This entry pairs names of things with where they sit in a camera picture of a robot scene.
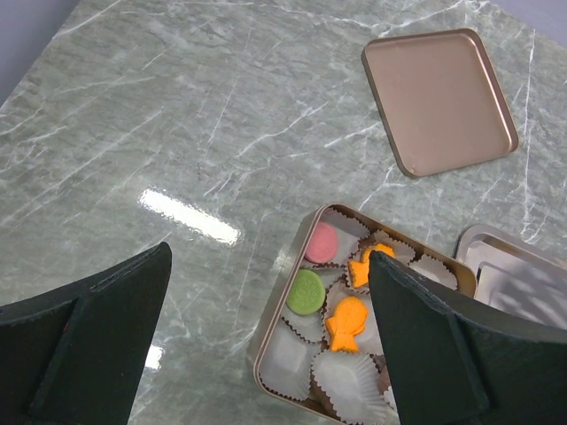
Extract orange fish cookie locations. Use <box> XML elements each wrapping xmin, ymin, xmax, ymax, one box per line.
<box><xmin>325</xmin><ymin>297</ymin><xmax>368</xmax><ymax>353</ymax></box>
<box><xmin>347</xmin><ymin>243</ymin><xmax>396</xmax><ymax>289</ymax></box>

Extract green macaron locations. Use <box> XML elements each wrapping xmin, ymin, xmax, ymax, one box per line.
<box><xmin>286</xmin><ymin>269</ymin><xmax>325</xmax><ymax>315</ymax></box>

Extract rose gold cookie tin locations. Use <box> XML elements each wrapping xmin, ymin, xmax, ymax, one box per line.
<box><xmin>252</xmin><ymin>203</ymin><xmax>478</xmax><ymax>425</ymax></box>

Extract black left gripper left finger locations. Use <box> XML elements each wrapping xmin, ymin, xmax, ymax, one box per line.
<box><xmin>1</xmin><ymin>243</ymin><xmax>172</xmax><ymax>424</ymax></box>

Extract pink macaron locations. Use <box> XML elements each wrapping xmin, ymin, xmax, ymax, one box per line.
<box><xmin>305</xmin><ymin>222</ymin><xmax>338</xmax><ymax>264</ymax></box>

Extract stainless steel tray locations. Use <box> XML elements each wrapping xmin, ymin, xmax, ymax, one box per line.
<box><xmin>454</xmin><ymin>225</ymin><xmax>566</xmax><ymax>329</ymax></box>

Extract white paper cup liners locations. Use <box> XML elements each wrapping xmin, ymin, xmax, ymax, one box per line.
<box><xmin>260</xmin><ymin>208</ymin><xmax>460</xmax><ymax>424</ymax></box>

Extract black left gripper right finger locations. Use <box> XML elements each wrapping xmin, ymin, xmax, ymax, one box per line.
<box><xmin>369</xmin><ymin>251</ymin><xmax>566</xmax><ymax>424</ymax></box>

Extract rose gold tin lid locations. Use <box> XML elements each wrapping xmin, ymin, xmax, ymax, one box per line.
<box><xmin>361</xmin><ymin>28</ymin><xmax>519</xmax><ymax>178</ymax></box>

